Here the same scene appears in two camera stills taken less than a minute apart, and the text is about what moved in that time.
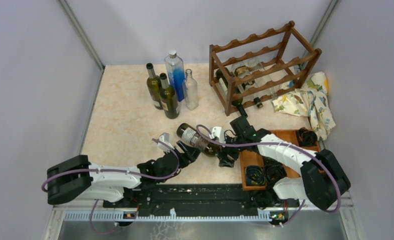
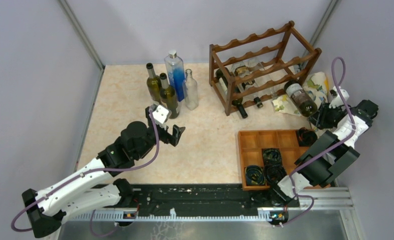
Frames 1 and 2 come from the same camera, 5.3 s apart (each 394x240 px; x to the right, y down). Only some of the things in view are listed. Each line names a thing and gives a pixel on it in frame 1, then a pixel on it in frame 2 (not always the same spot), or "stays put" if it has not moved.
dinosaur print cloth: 310,100 stays put
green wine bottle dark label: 168,97 stays put
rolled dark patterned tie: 255,175 stays put
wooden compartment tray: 288,137 stays put
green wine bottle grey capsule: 190,136 to 305,103
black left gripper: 190,153 to 167,138
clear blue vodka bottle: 175,68 stays put
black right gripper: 226,161 to 318,119
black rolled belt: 307,138 stays put
